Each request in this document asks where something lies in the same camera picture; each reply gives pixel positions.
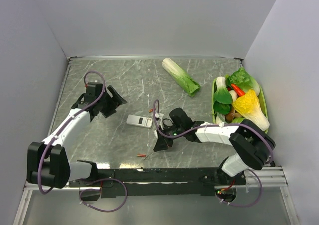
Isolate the aluminium frame rail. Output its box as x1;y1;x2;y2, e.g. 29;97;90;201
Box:
23;167;288;191

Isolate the bok choy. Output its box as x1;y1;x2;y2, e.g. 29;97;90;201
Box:
214;76;233;104

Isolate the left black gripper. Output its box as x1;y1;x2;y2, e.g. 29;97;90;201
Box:
97;85;126;118

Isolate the green plastic tray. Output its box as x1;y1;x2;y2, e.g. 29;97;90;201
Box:
212;79;269;133

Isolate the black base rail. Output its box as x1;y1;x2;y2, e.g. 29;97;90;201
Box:
69;167;246;198

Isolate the white mushroom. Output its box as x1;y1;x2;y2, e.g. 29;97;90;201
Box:
229;90;238;103

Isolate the white remote control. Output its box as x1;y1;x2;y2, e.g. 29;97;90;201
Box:
126;115;153;128

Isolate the yellow napa cabbage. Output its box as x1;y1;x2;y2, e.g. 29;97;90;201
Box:
232;89;270;131

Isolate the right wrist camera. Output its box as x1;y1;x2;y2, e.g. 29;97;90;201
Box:
155;113;164;129

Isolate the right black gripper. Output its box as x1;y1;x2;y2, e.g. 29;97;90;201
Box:
154;123;185;152

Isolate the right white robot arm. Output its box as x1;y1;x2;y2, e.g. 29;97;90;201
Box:
152;108;275;184

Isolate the red chili pepper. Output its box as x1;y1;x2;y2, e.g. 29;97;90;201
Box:
231;84;245;97

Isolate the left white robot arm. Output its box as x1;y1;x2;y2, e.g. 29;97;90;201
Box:
26;82;126;189

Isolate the long green napa cabbage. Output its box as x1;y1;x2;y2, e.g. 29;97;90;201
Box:
162;58;201;97

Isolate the round green cabbage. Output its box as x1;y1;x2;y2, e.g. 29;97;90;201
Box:
231;117;245;124

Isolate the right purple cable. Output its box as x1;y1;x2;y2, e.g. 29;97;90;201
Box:
152;99;275;208

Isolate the brown mushroom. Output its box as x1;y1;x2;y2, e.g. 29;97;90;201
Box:
225;107;242;122

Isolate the green lettuce head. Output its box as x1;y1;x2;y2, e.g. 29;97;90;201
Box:
226;68;260;95

